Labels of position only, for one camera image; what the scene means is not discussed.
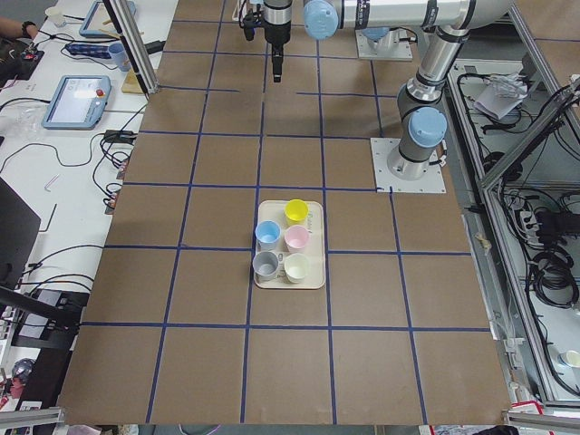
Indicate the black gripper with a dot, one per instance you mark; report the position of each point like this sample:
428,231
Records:
276,33

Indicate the pink plastic cup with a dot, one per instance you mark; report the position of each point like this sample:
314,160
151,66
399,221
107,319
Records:
297,238

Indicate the near teach pendant tablet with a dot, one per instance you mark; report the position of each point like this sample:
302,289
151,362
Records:
78,102

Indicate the blue plastic cup on tray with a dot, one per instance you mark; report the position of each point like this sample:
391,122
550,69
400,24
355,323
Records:
267,234

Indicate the wooden stand base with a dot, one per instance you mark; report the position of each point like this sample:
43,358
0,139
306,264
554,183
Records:
134,84

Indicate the yellow plastic cup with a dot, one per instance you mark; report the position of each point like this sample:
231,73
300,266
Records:
296,212

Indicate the black monitor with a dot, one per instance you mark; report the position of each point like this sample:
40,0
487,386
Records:
19,229

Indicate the cream white plastic cup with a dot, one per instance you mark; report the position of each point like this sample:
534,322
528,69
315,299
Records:
296,267

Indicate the teach pendant tablet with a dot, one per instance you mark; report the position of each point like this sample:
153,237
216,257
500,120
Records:
97,23
78,102

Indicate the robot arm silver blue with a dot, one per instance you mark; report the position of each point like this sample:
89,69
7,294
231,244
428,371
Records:
424,126
387,39

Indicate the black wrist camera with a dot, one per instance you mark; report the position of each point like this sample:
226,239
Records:
249,22

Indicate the aluminium frame post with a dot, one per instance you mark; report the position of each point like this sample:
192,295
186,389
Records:
128,31

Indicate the crumpled white paper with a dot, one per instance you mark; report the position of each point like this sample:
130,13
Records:
502,94

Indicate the blue cup on desk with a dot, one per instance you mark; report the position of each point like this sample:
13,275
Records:
119,56

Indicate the white paper cup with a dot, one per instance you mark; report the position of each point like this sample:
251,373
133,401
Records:
55,16

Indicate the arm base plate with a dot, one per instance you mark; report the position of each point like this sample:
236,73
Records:
364,52
430,179

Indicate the cream serving tray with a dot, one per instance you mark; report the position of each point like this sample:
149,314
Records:
315,250

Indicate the far teach pendant tablet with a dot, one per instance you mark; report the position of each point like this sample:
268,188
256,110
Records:
97,23

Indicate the grey plastic cup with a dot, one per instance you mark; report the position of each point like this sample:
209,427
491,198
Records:
265,264

